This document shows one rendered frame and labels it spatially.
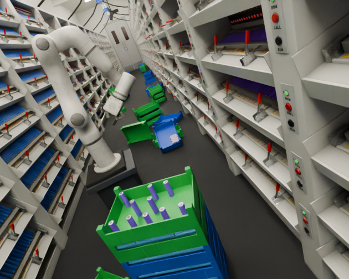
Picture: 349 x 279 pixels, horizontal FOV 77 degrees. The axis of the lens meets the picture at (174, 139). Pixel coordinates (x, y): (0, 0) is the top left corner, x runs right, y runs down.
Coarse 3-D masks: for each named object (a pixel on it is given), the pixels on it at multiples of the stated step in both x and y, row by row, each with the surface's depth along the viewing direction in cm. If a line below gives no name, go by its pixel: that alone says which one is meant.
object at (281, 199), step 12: (240, 156) 123; (240, 168) 120; (252, 168) 111; (252, 180) 105; (264, 180) 101; (264, 192) 96; (276, 192) 88; (276, 204) 88; (288, 204) 85; (288, 216) 82
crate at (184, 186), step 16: (176, 176) 79; (192, 176) 75; (128, 192) 83; (144, 192) 83; (160, 192) 82; (176, 192) 79; (192, 192) 68; (112, 208) 76; (128, 208) 81; (144, 208) 78; (176, 208) 72; (192, 208) 59; (128, 224) 74; (144, 224) 71; (160, 224) 63; (176, 224) 62; (192, 224) 62; (112, 240) 67; (128, 240) 66
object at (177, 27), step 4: (176, 12) 159; (180, 12) 105; (172, 16) 159; (176, 16) 160; (180, 16) 106; (164, 24) 160; (168, 24) 161; (176, 24) 124; (180, 24) 117; (168, 28) 154; (172, 28) 140; (176, 28) 130; (180, 28) 122; (184, 28) 114; (168, 32) 160; (172, 32) 148; (176, 32) 138
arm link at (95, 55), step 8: (96, 48) 120; (88, 56) 120; (96, 56) 120; (104, 56) 123; (96, 64) 123; (104, 64) 123; (112, 64) 128; (104, 72) 126; (112, 72) 135; (112, 80) 138
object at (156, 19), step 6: (144, 0) 212; (150, 0) 213; (150, 6) 215; (150, 18) 221; (156, 18) 220; (156, 24) 222; (156, 36) 232; (162, 42) 229; (168, 60) 237; (174, 60) 238; (174, 78) 246; (180, 96) 255; (186, 108) 262
